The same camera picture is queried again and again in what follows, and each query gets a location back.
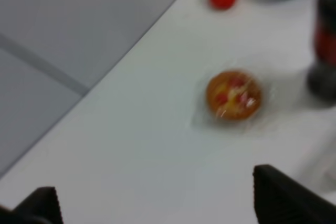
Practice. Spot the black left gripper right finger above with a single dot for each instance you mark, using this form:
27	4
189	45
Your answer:
280	199

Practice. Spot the cola bottle yellow cap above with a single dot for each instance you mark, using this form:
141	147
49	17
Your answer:
321	76

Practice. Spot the wrapped fruit tart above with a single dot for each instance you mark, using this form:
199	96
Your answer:
234	97

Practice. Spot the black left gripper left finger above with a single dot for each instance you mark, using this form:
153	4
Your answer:
41	206

